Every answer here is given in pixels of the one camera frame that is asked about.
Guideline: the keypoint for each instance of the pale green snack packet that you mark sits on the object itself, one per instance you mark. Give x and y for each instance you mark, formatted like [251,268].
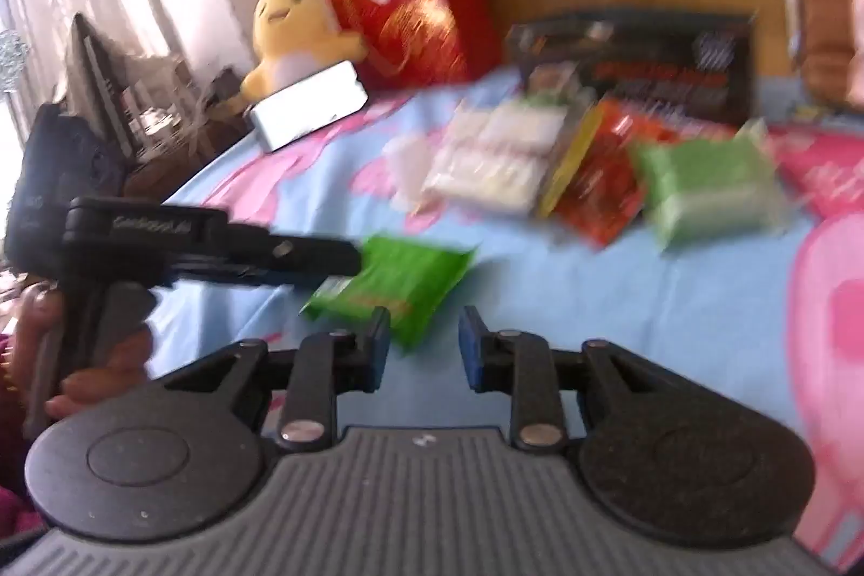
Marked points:
[709,184]

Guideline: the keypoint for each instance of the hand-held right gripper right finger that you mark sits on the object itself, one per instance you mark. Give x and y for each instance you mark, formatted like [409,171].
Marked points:
[472,350]

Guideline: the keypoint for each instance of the person's left hand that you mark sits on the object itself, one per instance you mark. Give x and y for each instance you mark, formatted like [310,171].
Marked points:
[111,370]

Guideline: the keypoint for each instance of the white box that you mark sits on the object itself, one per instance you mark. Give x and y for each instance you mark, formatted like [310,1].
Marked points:
[307,103]

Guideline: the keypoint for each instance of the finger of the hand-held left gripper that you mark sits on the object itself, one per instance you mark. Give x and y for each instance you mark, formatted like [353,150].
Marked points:
[297,255]

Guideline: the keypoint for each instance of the red pillow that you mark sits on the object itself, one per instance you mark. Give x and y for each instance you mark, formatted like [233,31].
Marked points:
[418,22]

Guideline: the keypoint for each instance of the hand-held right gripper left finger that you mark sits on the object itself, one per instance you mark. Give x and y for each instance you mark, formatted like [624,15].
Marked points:
[376,350]

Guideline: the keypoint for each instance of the black cardboard box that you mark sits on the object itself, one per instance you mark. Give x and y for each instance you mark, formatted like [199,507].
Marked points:
[641,63]

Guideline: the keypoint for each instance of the white snack multipack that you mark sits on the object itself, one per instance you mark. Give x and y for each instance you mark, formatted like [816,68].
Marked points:
[496,157]

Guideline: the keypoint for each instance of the dark chair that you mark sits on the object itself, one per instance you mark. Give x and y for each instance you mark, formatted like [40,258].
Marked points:
[135,110]

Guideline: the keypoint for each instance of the red snack packet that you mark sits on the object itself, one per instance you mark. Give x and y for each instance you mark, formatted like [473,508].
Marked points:
[601,178]

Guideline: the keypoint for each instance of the blue printed bedsheet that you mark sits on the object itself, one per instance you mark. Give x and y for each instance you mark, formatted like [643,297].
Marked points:
[675,292]

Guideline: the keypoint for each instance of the person's left forearm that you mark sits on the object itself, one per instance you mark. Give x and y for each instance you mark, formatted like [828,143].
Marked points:
[17,448]

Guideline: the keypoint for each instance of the yellow plush duck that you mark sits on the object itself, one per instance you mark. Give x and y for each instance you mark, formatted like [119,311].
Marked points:
[290,22]

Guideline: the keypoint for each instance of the bright green snack packet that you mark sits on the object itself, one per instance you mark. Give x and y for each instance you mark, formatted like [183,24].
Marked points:
[398,282]

